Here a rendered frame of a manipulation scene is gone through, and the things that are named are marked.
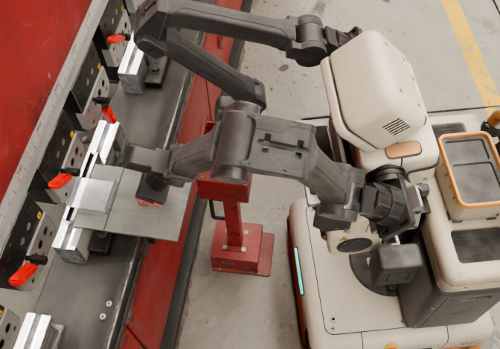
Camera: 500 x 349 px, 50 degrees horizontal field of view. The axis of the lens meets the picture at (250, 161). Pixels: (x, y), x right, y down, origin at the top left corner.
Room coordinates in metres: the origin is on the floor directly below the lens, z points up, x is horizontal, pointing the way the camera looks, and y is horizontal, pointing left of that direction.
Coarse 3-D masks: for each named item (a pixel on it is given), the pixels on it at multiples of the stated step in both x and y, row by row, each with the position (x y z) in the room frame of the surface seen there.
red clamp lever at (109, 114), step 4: (92, 100) 0.80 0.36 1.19; (96, 100) 0.80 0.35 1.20; (100, 100) 0.79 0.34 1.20; (104, 100) 0.79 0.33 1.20; (108, 100) 0.79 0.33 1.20; (104, 104) 0.79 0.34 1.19; (108, 104) 0.79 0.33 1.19; (104, 108) 0.80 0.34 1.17; (108, 108) 0.80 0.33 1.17; (104, 112) 0.79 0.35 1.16; (108, 112) 0.79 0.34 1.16; (112, 112) 0.80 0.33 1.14; (104, 116) 0.79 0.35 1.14; (108, 116) 0.79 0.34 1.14; (112, 116) 0.79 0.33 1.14; (108, 120) 0.79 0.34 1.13; (112, 120) 0.79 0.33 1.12
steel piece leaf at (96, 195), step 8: (80, 184) 0.69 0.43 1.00; (88, 184) 0.68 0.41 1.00; (96, 184) 0.68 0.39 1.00; (104, 184) 0.68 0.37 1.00; (112, 184) 0.68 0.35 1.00; (80, 192) 0.66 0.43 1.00; (88, 192) 0.66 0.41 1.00; (96, 192) 0.66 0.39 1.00; (104, 192) 0.66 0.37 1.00; (112, 192) 0.65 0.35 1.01; (72, 200) 0.64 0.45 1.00; (80, 200) 0.64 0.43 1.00; (88, 200) 0.64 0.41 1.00; (96, 200) 0.64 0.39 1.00; (104, 200) 0.64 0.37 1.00; (88, 208) 0.61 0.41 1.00; (96, 208) 0.61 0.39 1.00; (104, 208) 0.60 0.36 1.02
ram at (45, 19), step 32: (0, 0) 0.69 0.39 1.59; (32, 0) 0.76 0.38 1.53; (64, 0) 0.86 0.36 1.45; (0, 32) 0.65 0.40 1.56; (32, 32) 0.73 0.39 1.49; (64, 32) 0.81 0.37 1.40; (0, 64) 0.62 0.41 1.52; (32, 64) 0.69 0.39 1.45; (64, 64) 0.77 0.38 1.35; (0, 96) 0.58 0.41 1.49; (32, 96) 0.64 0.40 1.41; (64, 96) 0.72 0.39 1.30; (0, 128) 0.54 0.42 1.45; (32, 128) 0.60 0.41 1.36; (0, 160) 0.50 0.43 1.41; (32, 160) 0.56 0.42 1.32; (0, 192) 0.46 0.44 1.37
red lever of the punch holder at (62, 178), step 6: (66, 168) 0.60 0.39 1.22; (72, 168) 0.60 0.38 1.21; (60, 174) 0.57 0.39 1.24; (66, 174) 0.57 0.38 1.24; (72, 174) 0.59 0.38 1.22; (78, 174) 0.59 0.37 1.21; (54, 180) 0.54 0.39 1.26; (60, 180) 0.55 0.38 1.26; (66, 180) 0.56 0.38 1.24; (48, 186) 0.53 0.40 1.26; (54, 186) 0.53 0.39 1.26; (60, 186) 0.54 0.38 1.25
